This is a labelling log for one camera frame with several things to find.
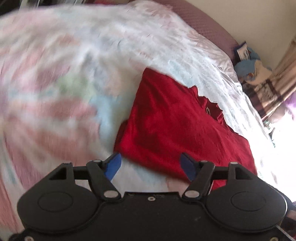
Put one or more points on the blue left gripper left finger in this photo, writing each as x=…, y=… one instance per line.
x=111, y=165

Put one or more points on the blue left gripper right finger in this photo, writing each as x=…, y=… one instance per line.
x=189, y=166

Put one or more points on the red shirt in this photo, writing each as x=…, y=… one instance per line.
x=168, y=119

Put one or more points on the floral fleece blanket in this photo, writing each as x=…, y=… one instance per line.
x=69, y=75

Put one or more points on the beige patterned curtain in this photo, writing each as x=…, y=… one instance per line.
x=268, y=95

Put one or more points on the blue pillow pile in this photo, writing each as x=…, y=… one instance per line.
x=249, y=68

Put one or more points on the mauve quilted bedspread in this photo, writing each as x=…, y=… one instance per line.
x=204, y=25

